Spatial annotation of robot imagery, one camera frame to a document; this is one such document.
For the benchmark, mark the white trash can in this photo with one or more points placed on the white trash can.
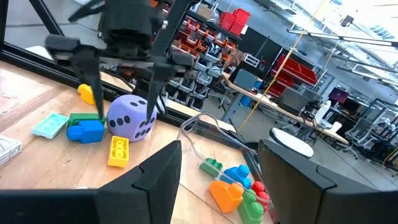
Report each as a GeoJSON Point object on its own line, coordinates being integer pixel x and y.
{"type": "Point", "coordinates": [290, 141]}

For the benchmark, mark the long wooden desk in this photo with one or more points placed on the long wooden desk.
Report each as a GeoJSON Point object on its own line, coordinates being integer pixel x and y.
{"type": "Point", "coordinates": [264, 98]}

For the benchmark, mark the storage shelf rack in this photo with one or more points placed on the storage shelf rack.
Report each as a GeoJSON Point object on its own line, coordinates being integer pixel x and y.
{"type": "Point", "coordinates": [202, 62]}

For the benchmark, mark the purple screen monitor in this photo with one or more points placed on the purple screen monitor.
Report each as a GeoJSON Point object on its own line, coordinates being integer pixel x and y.
{"type": "Point", "coordinates": [339, 95]}

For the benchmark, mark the purple foam die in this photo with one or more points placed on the purple foam die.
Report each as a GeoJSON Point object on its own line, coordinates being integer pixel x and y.
{"type": "Point", "coordinates": [127, 118]}

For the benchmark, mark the clear plastic bin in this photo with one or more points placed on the clear plastic bin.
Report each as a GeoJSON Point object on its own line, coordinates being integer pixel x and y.
{"type": "Point", "coordinates": [199, 155]}

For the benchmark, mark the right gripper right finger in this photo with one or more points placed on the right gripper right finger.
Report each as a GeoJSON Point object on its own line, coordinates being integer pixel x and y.
{"type": "Point", "coordinates": [304, 196]}

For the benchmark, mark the yellow toy block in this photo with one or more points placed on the yellow toy block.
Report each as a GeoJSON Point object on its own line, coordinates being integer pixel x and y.
{"type": "Point", "coordinates": [86, 95]}

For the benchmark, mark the orange toy block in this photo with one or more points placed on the orange toy block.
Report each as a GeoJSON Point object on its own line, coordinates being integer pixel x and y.
{"type": "Point", "coordinates": [225, 196]}

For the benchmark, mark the yellow flat toy brick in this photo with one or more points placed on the yellow flat toy brick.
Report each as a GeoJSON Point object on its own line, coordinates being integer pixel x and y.
{"type": "Point", "coordinates": [118, 152]}

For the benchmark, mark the blue toy block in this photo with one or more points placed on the blue toy block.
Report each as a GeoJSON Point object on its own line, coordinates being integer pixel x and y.
{"type": "Point", "coordinates": [85, 132]}
{"type": "Point", "coordinates": [237, 176]}

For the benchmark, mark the dark green toy brick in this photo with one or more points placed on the dark green toy brick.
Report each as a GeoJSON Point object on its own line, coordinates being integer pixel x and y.
{"type": "Point", "coordinates": [211, 167]}

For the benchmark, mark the grey storage box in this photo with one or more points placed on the grey storage box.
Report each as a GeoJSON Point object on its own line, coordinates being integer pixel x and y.
{"type": "Point", "coordinates": [245, 79]}

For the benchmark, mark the playing card box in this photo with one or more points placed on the playing card box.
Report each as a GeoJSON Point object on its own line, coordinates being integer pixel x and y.
{"type": "Point", "coordinates": [9, 149]}

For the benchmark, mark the long green toy block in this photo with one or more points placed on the long green toy block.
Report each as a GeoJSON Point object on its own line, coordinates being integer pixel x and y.
{"type": "Point", "coordinates": [82, 117]}

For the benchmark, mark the red storage bins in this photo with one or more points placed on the red storage bins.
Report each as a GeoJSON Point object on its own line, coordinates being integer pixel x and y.
{"type": "Point", "coordinates": [234, 20]}
{"type": "Point", "coordinates": [295, 71]}

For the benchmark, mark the red toy block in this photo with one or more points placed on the red toy block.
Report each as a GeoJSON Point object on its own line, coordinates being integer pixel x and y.
{"type": "Point", "coordinates": [259, 189]}

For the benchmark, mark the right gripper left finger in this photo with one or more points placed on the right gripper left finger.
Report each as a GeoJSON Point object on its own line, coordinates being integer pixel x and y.
{"type": "Point", "coordinates": [140, 199]}

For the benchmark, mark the office chair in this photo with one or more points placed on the office chair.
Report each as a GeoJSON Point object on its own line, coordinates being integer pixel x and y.
{"type": "Point", "coordinates": [357, 133]}

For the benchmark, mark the bright green toy block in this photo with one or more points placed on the bright green toy block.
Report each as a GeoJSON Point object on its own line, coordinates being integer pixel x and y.
{"type": "Point", "coordinates": [250, 208]}

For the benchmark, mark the mint flat toy brick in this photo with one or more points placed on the mint flat toy brick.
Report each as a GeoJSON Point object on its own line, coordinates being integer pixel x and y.
{"type": "Point", "coordinates": [49, 125]}

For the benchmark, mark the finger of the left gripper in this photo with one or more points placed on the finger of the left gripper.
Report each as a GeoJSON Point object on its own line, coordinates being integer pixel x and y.
{"type": "Point", "coordinates": [90, 81]}
{"type": "Point", "coordinates": [158, 84]}

